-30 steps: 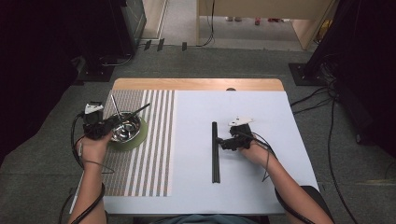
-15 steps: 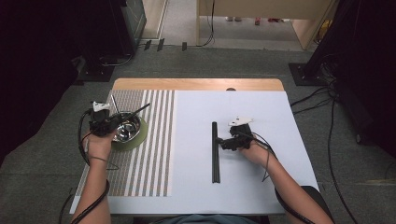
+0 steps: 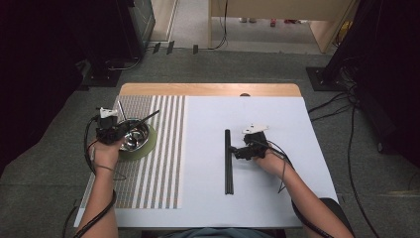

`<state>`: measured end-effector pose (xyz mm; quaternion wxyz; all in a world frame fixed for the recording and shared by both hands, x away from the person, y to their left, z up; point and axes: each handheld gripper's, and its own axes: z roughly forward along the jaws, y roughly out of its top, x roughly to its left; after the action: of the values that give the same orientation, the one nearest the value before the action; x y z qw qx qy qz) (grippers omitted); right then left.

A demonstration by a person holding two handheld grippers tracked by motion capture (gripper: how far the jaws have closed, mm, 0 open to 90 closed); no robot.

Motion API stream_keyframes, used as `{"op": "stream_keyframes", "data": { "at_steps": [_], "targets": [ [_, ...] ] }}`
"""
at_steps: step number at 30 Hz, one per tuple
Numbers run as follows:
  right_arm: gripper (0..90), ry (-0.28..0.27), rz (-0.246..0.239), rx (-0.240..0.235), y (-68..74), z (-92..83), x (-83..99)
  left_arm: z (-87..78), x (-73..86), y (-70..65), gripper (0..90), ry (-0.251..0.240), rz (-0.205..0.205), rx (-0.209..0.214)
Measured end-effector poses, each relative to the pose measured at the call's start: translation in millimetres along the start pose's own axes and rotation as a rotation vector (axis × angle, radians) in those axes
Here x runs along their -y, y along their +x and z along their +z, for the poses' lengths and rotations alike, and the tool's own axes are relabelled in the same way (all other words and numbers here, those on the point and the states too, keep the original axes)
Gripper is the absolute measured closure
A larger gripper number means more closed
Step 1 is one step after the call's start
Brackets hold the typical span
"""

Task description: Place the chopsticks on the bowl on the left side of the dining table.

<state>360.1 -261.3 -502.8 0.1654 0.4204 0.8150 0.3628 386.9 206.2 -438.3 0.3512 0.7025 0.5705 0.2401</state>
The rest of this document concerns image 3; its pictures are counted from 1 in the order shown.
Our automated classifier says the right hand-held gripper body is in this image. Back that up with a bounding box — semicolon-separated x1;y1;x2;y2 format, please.
242;123;269;161

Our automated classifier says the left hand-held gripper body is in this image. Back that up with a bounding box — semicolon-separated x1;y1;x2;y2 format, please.
94;106;123;146

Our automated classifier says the shiny steel bowl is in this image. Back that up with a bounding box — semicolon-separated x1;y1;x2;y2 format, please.
116;118;151;154

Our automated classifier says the thin single black chopstick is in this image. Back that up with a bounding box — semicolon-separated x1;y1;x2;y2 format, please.
129;109;160;131
117;99;127;122

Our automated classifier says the black rod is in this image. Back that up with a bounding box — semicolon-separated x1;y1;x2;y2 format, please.
224;128;235;195

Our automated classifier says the person's right hand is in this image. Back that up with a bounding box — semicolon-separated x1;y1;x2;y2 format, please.
253;150;293;179

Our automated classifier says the person's left hand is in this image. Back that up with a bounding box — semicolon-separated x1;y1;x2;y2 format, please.
88;139;125;172

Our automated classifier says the green round plate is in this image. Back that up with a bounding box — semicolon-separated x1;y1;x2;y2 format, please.
118;122;159;163

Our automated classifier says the large white table sheet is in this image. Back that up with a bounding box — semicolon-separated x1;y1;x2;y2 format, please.
73;95;340;230

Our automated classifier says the black metal stand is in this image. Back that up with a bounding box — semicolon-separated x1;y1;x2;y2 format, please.
305;66;346;92
81;67;123;88

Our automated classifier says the brown striped woven placemat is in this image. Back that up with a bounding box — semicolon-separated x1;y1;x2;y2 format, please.
79;94;187;210

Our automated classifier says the dark equipment cabinet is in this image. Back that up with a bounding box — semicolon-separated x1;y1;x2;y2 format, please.
117;0;157;60

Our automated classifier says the black curtain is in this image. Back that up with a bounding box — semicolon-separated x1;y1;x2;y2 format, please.
0;0;135;178
325;0;420;170

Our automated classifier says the beige wooden desk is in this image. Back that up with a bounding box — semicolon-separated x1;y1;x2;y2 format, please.
207;0;361;56

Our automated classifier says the yellow object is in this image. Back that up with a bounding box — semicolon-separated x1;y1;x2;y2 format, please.
336;20;354;46

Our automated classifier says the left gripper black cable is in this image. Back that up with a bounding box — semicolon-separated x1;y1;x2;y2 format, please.
72;114;117;238

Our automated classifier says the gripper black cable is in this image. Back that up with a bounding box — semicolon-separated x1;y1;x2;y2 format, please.
72;114;117;238
261;140;335;238

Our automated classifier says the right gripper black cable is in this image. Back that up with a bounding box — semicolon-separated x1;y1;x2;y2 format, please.
261;140;335;238

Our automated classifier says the black floor cable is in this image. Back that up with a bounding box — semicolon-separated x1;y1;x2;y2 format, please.
346;95;382;238
307;92;351;115

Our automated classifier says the hanging black cable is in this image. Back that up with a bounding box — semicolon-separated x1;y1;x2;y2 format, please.
211;0;230;52

